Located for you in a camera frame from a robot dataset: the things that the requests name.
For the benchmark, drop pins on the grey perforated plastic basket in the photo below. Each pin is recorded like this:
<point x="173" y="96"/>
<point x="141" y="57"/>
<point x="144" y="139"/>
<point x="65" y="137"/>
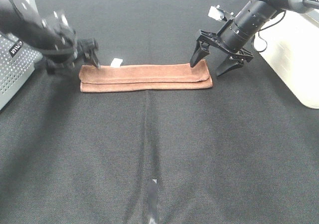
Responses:
<point x="17" y="61"/>

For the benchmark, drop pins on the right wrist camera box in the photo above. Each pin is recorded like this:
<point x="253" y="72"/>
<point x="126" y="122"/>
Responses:
<point x="217" y="13"/>

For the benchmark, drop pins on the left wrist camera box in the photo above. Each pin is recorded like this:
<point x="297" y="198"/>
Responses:
<point x="56" y="21"/>

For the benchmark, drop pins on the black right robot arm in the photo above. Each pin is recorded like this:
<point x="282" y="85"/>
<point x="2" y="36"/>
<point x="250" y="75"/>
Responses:
<point x="239" y="29"/>

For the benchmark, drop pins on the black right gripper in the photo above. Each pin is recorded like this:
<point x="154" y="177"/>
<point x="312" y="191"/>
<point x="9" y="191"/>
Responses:
<point x="236" y="57"/>

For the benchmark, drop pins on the brown towel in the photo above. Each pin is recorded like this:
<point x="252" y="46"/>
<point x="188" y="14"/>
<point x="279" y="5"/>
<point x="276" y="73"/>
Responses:
<point x="144" y="77"/>

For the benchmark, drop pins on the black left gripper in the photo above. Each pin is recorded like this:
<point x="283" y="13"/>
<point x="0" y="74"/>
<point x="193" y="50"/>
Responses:
<point x="65" y="58"/>

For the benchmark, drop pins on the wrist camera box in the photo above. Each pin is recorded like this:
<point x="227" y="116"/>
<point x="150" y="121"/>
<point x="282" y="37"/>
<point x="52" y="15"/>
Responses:
<point x="217" y="13"/>
<point x="56" y="21"/>

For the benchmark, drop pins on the white plastic storage bin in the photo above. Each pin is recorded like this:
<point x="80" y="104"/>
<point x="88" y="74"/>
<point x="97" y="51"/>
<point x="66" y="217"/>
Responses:
<point x="293" y="53"/>

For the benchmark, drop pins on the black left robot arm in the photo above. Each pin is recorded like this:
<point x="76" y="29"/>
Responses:
<point x="52" y="36"/>

